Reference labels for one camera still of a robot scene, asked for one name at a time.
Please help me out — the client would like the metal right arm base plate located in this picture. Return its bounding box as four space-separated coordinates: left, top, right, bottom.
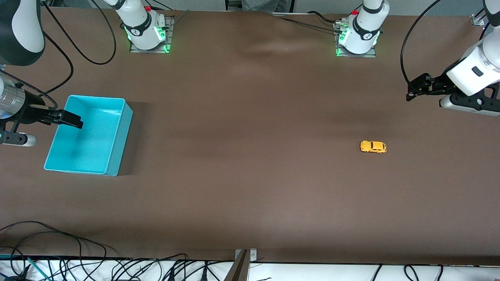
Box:
130 16 175 53

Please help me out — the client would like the teal plastic bin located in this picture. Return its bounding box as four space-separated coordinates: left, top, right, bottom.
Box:
44 95 134 177

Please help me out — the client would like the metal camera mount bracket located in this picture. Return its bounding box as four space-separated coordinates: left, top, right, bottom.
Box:
225 249 258 281

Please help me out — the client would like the yellow toy beetle car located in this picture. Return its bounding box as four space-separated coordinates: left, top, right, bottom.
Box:
360 140 388 154

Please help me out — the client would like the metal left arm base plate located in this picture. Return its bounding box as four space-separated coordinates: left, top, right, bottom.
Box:
335 21 377 58

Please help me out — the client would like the grey cloth item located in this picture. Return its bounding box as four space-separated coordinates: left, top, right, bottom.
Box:
241 0 292 12

